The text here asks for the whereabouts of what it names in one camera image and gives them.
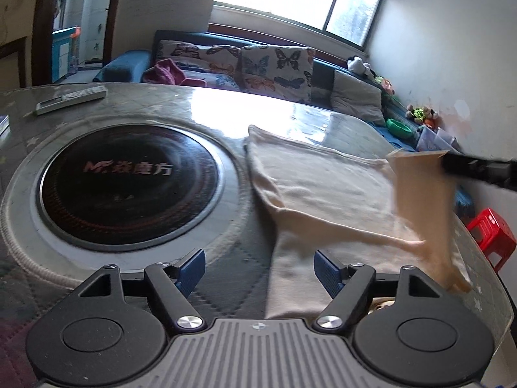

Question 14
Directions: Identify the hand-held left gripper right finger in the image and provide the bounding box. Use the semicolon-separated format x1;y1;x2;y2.
312;250;447;331

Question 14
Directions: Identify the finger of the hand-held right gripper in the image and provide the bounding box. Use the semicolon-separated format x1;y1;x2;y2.
441;151;517;190

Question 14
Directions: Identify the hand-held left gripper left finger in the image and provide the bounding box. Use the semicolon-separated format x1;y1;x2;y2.
73;248;207;331

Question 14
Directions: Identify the beige cloth garment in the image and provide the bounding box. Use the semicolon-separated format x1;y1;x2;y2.
244;124;474;321

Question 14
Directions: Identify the clear storage box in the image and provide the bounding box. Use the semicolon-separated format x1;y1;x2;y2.
415;124;459;153

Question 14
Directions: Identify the red plastic stool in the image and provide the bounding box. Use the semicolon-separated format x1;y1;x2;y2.
466;208;517;272

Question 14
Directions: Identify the colourful plush toy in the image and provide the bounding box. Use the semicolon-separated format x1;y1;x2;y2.
405;103;439;129

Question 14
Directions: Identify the green bowl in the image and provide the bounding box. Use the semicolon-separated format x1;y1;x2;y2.
385;117;411;139

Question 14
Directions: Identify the grey round cooker surround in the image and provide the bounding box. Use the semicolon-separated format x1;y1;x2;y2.
0;115;276;288

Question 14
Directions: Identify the black round induction cooker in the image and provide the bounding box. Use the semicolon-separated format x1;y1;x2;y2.
38;125;225;248

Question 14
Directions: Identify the grey cushion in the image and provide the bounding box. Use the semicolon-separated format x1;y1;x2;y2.
330;70;387;127

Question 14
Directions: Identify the white plush toy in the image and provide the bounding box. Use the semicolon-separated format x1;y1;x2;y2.
347;55;377;81

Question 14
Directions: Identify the magenta cloth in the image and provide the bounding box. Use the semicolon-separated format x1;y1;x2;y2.
143;58;207;87

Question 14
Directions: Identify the butterfly print cushion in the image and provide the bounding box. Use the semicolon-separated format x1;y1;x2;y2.
155;39;242;90
237;45;316;103

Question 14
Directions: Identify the white remote control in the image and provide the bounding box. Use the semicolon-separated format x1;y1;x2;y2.
35;86;109;116

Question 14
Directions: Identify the blue sofa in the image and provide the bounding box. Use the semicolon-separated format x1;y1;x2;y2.
92;30;417;148

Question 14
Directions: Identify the blue and white box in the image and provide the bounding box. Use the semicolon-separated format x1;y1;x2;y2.
52;27;81;81

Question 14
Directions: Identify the brown door frame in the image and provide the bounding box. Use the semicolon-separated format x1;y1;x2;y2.
31;0;127;86

